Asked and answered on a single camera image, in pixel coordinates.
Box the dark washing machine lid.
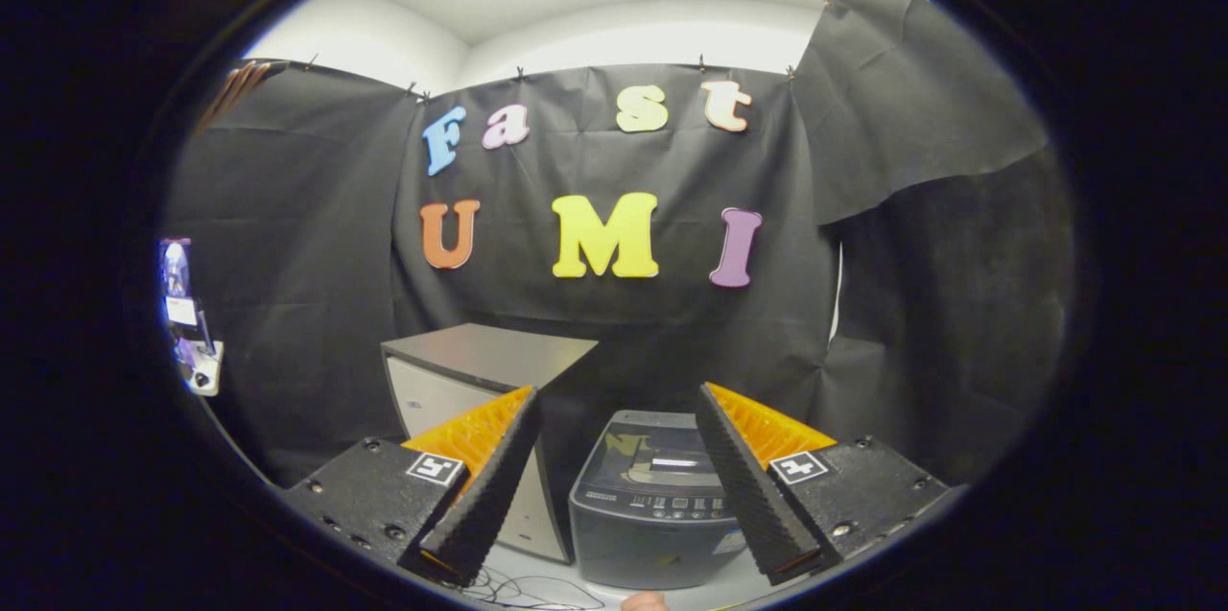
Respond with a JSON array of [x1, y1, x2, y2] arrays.
[[583, 411, 735, 497]]

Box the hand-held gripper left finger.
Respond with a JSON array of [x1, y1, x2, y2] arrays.
[[281, 386, 542, 588]]

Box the grey washing machine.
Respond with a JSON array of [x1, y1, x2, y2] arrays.
[[569, 410, 759, 591]]

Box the grey cabinet with dark top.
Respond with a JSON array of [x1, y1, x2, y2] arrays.
[[381, 323, 601, 565]]

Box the brown wooden slats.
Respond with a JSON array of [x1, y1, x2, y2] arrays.
[[195, 59, 289, 130]]

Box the black backdrop cloth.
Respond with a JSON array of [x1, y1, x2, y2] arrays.
[[161, 0, 1075, 487]]

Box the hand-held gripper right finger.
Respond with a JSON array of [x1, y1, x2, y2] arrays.
[[695, 382, 953, 587]]

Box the thin black floor cables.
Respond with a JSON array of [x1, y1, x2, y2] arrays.
[[459, 563, 607, 610]]

